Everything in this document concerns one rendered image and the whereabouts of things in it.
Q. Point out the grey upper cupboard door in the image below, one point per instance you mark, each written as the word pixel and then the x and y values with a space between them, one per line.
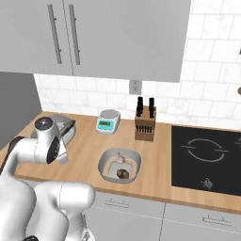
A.
pixel 28 37
pixel 131 37

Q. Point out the grey cupboard door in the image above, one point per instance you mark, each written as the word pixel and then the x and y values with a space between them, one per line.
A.
pixel 131 37
pixel 194 233
pixel 28 37
pixel 125 227

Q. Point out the pale garlic bulb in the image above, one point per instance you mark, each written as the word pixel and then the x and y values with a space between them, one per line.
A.
pixel 121 158

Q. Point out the brown mushroom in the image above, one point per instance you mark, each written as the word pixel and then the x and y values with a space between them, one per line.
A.
pixel 123 173

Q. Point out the grey container with vegetables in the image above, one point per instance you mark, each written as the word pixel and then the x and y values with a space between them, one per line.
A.
pixel 106 157

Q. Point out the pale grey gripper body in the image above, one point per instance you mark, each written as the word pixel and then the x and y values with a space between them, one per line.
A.
pixel 62 152

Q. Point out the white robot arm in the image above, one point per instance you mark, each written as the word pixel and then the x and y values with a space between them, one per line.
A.
pixel 19 200

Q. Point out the grey fridge freezer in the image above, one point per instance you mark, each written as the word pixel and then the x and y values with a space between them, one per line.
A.
pixel 17 103

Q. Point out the grey container with fish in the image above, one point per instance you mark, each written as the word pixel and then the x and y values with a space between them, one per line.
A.
pixel 67 127

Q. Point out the brown hanging tool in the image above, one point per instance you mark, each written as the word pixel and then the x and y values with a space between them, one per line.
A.
pixel 239 51
pixel 239 91

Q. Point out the wooden knife block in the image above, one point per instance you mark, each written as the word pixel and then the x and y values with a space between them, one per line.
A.
pixel 145 127

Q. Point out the grey lower cupboard door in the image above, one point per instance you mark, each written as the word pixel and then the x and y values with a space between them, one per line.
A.
pixel 125 227
pixel 194 233

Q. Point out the white teal kitchen scale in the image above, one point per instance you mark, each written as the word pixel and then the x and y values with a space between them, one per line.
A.
pixel 108 122

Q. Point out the black hob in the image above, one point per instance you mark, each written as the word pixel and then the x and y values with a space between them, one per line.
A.
pixel 207 160

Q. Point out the grey wall socket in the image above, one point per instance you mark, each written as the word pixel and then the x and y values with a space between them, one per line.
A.
pixel 135 87

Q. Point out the grey drawer front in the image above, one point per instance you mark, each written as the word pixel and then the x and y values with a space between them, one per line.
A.
pixel 194 216
pixel 138 205

